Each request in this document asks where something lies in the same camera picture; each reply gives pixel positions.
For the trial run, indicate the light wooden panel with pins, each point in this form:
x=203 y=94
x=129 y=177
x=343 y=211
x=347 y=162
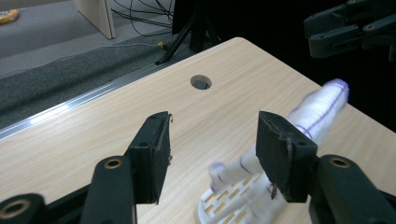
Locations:
x=98 y=15

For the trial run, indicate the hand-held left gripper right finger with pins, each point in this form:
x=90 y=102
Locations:
x=286 y=161

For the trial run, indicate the white slotted soap dish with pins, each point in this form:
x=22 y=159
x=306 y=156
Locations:
x=243 y=203

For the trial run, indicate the aluminium floor rail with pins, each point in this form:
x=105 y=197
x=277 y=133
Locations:
x=62 y=109

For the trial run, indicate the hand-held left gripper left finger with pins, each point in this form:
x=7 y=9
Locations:
x=149 y=165

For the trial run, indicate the yellow object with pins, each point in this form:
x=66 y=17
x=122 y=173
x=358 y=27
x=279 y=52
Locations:
x=8 y=16

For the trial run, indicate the black tripod stand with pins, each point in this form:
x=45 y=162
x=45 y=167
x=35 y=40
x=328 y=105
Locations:
x=199 y=28

